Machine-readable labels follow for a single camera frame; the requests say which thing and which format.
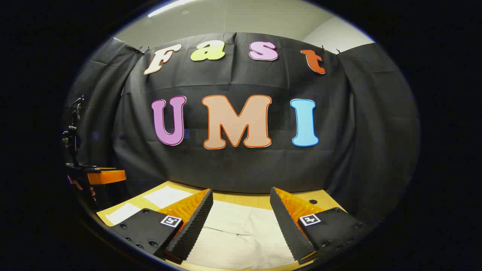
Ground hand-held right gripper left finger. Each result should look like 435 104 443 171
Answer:
108 188 214 264

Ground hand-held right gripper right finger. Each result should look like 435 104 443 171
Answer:
270 187 373 265

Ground black backdrop cloth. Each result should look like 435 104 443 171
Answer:
62 32 420 226

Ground white jeans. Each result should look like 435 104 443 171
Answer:
105 185 302 270

